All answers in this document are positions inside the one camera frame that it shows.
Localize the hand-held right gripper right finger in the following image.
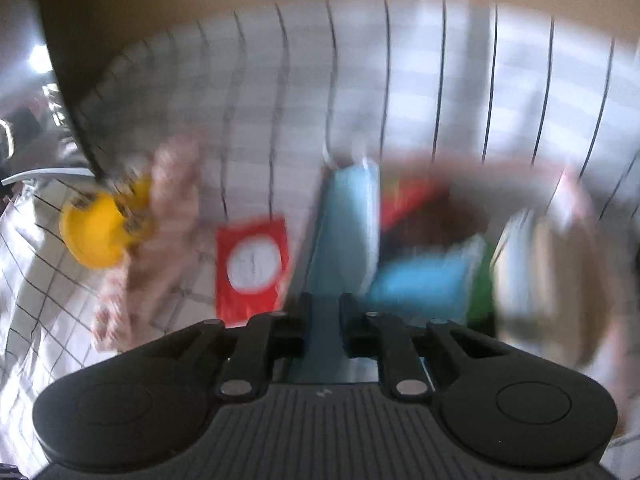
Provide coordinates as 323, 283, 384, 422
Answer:
339, 293, 470, 401

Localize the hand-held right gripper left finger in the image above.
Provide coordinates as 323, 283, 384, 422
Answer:
197, 293, 314, 401

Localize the red packet with white circle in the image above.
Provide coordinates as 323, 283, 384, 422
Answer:
215, 216, 291, 328

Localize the blue face mask packet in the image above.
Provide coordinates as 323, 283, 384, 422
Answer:
367, 237, 489, 317

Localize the red and green packet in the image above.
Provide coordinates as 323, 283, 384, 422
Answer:
380, 175, 452, 232

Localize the pink striped fuzzy sock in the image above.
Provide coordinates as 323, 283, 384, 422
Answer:
92, 135, 212, 354

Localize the beige round pouch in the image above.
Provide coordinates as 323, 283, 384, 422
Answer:
492, 210, 617, 362

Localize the yellow soft toy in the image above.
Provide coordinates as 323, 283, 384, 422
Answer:
59, 170, 157, 270

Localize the pink cardboard box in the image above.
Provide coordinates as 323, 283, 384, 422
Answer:
370, 152, 637, 442

